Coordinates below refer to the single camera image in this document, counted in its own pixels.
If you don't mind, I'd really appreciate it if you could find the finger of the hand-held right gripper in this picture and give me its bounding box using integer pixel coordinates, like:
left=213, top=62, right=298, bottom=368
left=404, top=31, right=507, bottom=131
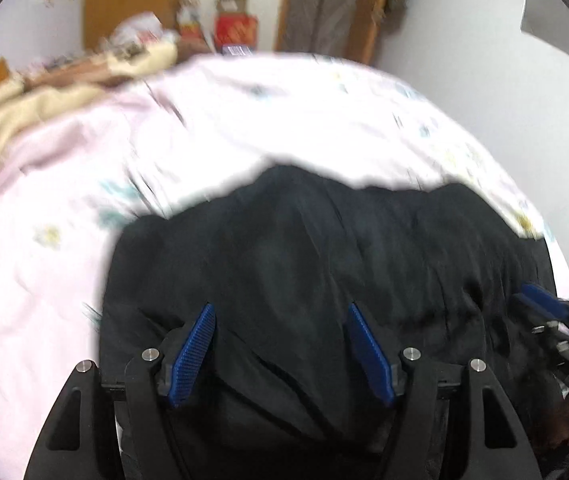
left=521, top=282, right=569, bottom=321
left=511, top=292, right=553, bottom=328

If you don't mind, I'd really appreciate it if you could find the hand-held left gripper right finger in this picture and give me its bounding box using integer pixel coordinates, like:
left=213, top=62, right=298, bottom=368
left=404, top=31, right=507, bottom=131
left=347, top=302, right=535, bottom=480

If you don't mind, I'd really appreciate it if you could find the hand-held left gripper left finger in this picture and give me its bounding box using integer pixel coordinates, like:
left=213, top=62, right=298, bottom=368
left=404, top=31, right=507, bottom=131
left=24, top=302, right=218, bottom=480

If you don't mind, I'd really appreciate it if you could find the black puffer jacket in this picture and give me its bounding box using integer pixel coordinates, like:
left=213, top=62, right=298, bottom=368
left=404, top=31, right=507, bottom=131
left=97, top=164, right=561, bottom=480

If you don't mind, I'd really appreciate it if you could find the bed with pink floral sheet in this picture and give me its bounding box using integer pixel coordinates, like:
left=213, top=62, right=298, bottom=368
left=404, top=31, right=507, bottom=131
left=0, top=52, right=569, bottom=480

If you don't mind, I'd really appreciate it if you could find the brown dog print blanket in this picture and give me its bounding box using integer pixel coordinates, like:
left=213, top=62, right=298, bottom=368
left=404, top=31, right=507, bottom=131
left=0, top=40, right=180, bottom=213

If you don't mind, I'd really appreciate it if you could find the red gift box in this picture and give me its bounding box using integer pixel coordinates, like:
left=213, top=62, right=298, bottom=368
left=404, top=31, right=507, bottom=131
left=214, top=14, right=259, bottom=49

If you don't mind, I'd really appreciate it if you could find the white plastic bag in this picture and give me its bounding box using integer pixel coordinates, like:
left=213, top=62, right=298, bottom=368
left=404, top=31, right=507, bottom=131
left=109, top=12, right=176, bottom=46

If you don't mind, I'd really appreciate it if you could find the snack bag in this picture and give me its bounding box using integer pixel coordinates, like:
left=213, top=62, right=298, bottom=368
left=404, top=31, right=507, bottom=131
left=176, top=0, right=206, bottom=42

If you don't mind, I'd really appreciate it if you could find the wooden door with curtain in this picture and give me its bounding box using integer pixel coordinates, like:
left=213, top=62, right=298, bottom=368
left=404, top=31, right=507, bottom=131
left=274, top=0, right=397, bottom=66

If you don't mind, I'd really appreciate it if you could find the wooden wardrobe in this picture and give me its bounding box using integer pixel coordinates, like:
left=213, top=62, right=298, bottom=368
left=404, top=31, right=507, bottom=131
left=83, top=0, right=188, bottom=54

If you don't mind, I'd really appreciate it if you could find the grey wall panel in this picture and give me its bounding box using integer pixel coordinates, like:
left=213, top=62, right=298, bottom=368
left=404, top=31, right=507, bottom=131
left=521, top=0, right=569, bottom=59

